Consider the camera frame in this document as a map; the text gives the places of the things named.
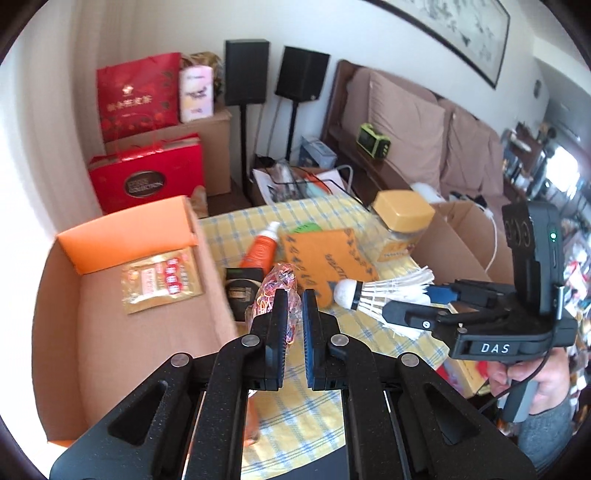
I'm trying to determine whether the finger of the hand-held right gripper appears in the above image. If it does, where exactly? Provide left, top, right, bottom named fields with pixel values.
left=427, top=278, right=520, bottom=315
left=382, top=299, right=467, bottom=342

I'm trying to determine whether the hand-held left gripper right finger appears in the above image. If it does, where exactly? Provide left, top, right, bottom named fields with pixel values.
left=301, top=289, right=539, bottom=480

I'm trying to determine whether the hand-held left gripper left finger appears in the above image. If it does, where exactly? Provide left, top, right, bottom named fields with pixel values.
left=50, top=290, right=289, bottom=480

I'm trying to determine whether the white feather shuttlecock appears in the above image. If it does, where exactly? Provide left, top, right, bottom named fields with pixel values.
left=333, top=265, right=437, bottom=342

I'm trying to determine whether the bag of coloured rubber bands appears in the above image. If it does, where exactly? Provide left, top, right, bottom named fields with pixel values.
left=253, top=263, right=303, bottom=344

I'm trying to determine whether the black tissue pack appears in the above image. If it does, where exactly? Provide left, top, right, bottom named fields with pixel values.
left=224, top=268, right=264, bottom=322

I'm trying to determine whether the clear jar with yellow lid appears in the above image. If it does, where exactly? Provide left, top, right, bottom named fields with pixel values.
left=372, top=190, right=436, bottom=264

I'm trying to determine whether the orange cardboard box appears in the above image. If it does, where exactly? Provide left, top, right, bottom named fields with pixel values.
left=34, top=196, right=241, bottom=448

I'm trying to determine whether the person's right forearm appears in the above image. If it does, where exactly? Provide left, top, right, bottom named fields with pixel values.
left=517, top=396, right=575, bottom=469

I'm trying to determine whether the person's right hand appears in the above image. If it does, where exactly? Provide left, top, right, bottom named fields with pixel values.
left=488, top=348, right=575, bottom=414

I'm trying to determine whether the open brown cardboard box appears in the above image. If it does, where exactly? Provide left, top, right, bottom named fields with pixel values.
left=406, top=200, right=509, bottom=284

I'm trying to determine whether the yellow checkered tablecloth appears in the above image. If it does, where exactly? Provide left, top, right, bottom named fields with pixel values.
left=198, top=193, right=462, bottom=480

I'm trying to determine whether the colourful printed box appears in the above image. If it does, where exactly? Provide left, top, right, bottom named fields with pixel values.
left=436, top=355, right=492, bottom=398

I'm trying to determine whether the orange cream tube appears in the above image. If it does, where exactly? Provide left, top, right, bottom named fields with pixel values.
left=239, top=222, right=282, bottom=271

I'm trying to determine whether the orange knitted cloth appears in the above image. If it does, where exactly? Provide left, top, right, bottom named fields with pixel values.
left=279, top=228, right=379, bottom=310

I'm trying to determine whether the white power adapter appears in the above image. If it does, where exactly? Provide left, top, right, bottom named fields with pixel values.
left=410, top=182, right=444, bottom=202

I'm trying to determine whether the cluttered shelf unit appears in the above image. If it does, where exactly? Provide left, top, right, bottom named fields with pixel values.
left=501, top=121, right=560, bottom=204

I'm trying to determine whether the gold snack packet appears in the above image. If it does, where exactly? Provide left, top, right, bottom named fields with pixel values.
left=121, top=248, right=204, bottom=315

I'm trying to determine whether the beige sofa pillow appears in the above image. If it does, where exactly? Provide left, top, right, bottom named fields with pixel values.
left=441, top=108, right=504, bottom=195
left=369, top=69, right=451, bottom=190

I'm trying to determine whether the pile of white papers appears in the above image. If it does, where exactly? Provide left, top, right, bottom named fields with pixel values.
left=252, top=161, right=352, bottom=206

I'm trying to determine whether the green portable radio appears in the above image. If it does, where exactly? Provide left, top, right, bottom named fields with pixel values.
left=357, top=123, right=392, bottom=160

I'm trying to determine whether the wooden sofa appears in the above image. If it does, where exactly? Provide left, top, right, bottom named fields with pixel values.
left=321, top=59, right=532, bottom=213

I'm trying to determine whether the blue and white box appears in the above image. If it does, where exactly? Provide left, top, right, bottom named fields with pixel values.
left=299, top=135, right=337, bottom=169

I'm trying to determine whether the red gift box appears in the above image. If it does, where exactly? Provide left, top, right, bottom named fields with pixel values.
left=89, top=134, right=205, bottom=215

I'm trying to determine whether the white tissue roll pack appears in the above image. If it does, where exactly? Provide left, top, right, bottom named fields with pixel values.
left=179, top=65, right=214, bottom=123

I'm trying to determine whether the black speaker on stand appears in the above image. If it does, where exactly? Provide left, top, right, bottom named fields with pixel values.
left=276, top=45, right=331, bottom=162
left=224, top=39, right=270, bottom=199

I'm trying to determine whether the red paper gift bag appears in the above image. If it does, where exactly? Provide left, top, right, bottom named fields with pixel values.
left=96, top=52, right=182, bottom=144

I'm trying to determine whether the gold crinkled wrapping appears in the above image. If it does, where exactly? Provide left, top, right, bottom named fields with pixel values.
left=181, top=52, right=225, bottom=71

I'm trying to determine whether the white cable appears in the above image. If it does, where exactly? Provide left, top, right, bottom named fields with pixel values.
left=478, top=205, right=500, bottom=274

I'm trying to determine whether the black cable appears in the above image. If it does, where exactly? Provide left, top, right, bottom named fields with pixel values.
left=478, top=360, right=550, bottom=417

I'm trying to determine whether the framed wall painting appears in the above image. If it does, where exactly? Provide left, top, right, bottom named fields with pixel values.
left=360, top=0, right=511, bottom=89

